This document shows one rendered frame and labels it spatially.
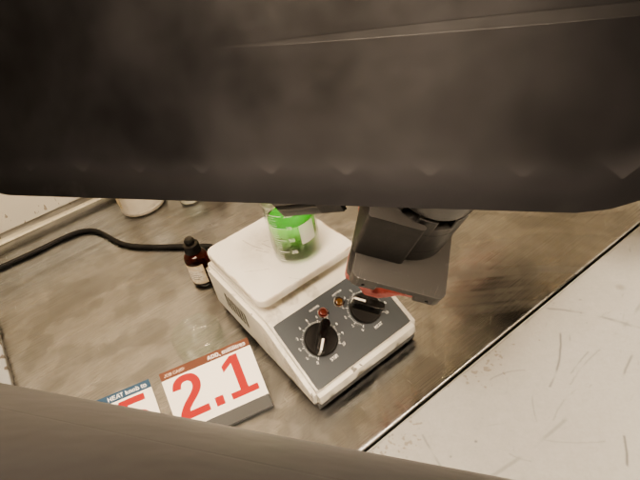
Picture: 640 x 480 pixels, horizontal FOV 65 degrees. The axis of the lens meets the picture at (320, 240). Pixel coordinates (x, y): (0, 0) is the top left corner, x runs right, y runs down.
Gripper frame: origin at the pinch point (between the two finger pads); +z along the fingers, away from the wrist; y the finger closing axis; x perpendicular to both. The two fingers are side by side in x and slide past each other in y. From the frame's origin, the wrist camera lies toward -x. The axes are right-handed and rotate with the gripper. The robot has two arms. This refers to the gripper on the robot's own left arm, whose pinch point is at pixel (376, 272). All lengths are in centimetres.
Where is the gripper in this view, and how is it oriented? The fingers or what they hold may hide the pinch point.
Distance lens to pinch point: 44.4
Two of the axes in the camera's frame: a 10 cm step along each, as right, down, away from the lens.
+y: -2.1, 8.6, -4.6
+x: 9.7, 2.6, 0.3
